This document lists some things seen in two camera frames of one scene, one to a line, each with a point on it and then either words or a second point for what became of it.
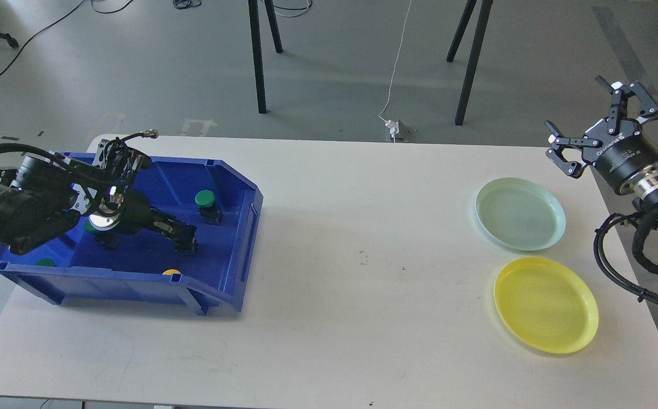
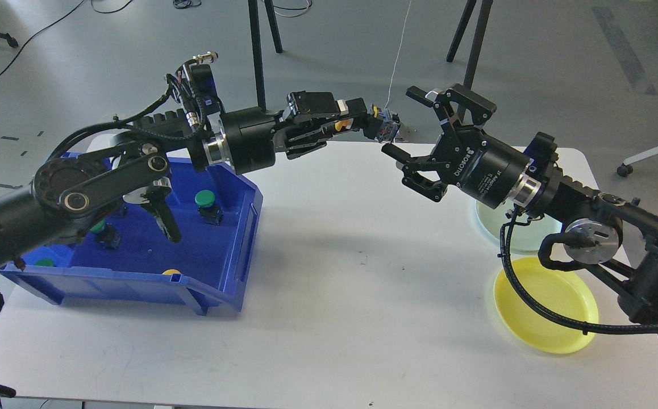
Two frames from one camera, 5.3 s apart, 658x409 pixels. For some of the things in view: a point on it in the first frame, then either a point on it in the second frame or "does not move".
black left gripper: x=125 y=211 -> x=249 y=133
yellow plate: x=546 y=305 does not move
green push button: x=209 y=212 does not move
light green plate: x=519 y=215 does not move
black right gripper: x=617 y=150 -> x=479 y=165
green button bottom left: x=45 y=262 does not move
